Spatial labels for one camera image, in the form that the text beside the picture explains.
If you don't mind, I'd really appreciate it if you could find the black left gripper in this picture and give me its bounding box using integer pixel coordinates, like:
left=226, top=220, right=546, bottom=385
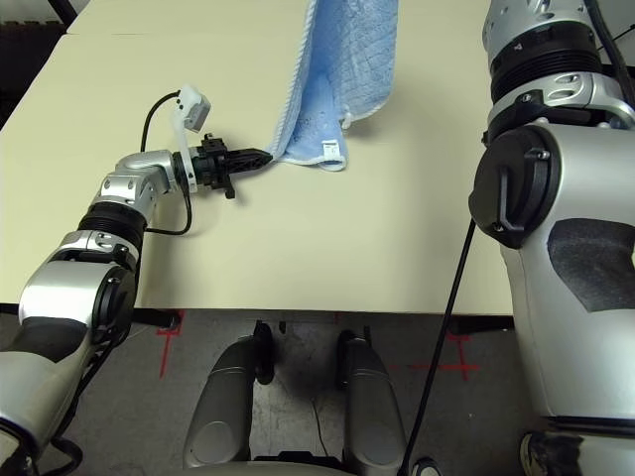
left=188, top=131, right=275, bottom=200

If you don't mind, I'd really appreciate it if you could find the thin black floor cable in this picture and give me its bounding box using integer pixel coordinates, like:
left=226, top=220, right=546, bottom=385
left=310, top=400, right=329, bottom=455

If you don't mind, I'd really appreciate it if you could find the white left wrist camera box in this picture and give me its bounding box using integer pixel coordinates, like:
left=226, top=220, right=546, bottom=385
left=171, top=82, right=212, bottom=194

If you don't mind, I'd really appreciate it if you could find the white sneaker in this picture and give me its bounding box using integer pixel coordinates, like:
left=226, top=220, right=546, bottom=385
left=519, top=429, right=589, bottom=476

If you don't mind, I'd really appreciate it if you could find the robot waist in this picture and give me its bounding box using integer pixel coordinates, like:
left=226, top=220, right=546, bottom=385
left=247, top=448, right=413, bottom=476

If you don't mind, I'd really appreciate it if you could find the black metal frame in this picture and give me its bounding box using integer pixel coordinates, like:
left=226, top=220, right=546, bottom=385
left=47, top=0, right=73, bottom=26

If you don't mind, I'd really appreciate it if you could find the light blue towel white trim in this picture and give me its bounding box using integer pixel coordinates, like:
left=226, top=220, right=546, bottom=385
left=267, top=0, right=402, bottom=174

